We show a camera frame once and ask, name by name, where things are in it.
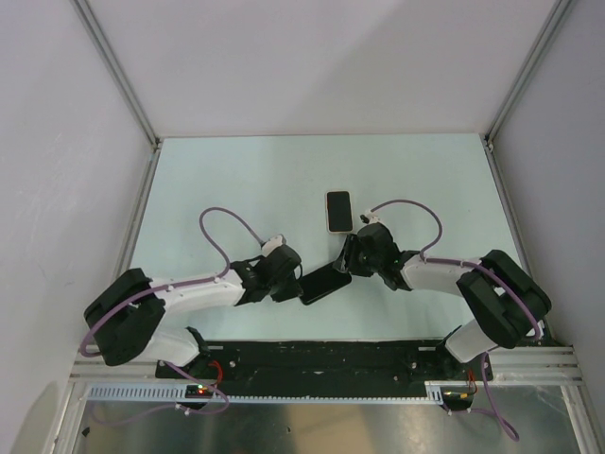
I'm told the black phone case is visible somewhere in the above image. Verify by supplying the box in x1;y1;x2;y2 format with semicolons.
299;263;353;306

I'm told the black smartphone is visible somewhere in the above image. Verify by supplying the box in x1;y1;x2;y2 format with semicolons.
327;191;353;232

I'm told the pink silicone phone case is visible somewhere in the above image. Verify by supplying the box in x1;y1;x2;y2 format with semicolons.
325;190;355;236

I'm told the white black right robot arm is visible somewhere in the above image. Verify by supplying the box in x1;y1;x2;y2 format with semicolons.
333;222;552;379

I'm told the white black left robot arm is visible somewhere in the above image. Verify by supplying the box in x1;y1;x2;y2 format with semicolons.
80;244;302;377

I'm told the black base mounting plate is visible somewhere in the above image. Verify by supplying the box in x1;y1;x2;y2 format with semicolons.
184;340;493;396

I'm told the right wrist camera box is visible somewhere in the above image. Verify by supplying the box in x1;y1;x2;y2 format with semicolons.
360;210;381;224

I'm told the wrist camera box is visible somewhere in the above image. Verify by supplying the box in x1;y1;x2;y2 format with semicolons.
261;234;286;254
360;210;381;224

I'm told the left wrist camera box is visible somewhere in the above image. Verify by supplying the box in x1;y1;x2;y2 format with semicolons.
261;234;286;254

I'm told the grey slotted cable duct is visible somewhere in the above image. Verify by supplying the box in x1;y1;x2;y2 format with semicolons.
87;382;443;405

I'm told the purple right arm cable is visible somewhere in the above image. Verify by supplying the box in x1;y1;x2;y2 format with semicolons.
371;198;545;444

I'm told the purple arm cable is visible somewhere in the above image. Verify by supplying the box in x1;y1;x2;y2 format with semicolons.
79;206;270;427
371;198;545;444

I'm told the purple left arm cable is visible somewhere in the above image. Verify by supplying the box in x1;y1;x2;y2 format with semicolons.
79;206;270;427

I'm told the aluminium corner post right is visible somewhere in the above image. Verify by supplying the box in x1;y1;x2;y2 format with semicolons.
483;0;577;149

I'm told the aluminium corner post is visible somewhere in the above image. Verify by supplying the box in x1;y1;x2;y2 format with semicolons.
483;0;577;149
70;0;161;149

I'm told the aluminium corner post left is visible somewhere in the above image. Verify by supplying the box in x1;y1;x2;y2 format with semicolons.
70;0;161;149

